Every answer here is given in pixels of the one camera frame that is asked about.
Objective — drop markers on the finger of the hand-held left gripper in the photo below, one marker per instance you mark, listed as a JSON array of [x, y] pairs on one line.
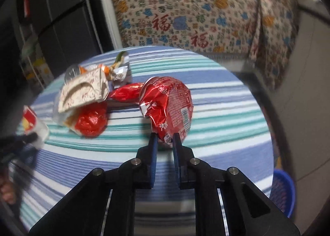
[[23, 139]]

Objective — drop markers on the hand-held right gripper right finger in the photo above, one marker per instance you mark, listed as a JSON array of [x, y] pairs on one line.
[[176, 153]]

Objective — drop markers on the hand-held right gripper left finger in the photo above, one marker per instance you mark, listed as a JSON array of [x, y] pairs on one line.
[[154, 153]]

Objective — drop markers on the white red packet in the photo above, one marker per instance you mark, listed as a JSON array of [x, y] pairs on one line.
[[33, 125]]

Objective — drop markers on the red instant noodle bowl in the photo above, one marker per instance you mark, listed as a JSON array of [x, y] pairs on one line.
[[170, 102]]

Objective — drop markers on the blue plastic basket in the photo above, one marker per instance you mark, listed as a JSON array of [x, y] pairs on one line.
[[282, 192]]

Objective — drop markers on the person's left hand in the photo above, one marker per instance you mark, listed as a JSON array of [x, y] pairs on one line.
[[7, 192]]

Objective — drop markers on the red snack wrapper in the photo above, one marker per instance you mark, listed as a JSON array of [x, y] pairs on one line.
[[123, 93]]

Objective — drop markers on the red plastic bag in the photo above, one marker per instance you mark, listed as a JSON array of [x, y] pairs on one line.
[[90, 121]]

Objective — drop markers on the yellow box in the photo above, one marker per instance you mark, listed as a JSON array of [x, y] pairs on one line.
[[42, 69]]

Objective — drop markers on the beige paper bag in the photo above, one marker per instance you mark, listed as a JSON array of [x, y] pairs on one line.
[[80, 91]]

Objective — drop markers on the crushed orange soda can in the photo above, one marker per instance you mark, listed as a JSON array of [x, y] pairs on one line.
[[72, 72]]

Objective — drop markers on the silver foil wrapper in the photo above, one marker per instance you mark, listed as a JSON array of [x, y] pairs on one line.
[[120, 72]]

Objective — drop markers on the dark grey refrigerator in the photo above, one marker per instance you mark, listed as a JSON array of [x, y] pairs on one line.
[[67, 19]]

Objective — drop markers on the patterned cloth covered furniture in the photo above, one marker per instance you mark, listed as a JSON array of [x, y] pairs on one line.
[[206, 19]]

